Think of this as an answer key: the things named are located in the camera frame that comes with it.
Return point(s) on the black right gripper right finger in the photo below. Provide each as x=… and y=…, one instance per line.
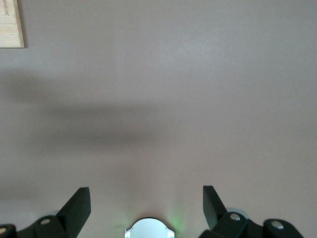
x=223, y=225

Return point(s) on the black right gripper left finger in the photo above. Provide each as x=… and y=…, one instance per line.
x=67, y=223

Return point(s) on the bamboo cutting board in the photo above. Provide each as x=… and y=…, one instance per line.
x=10, y=24

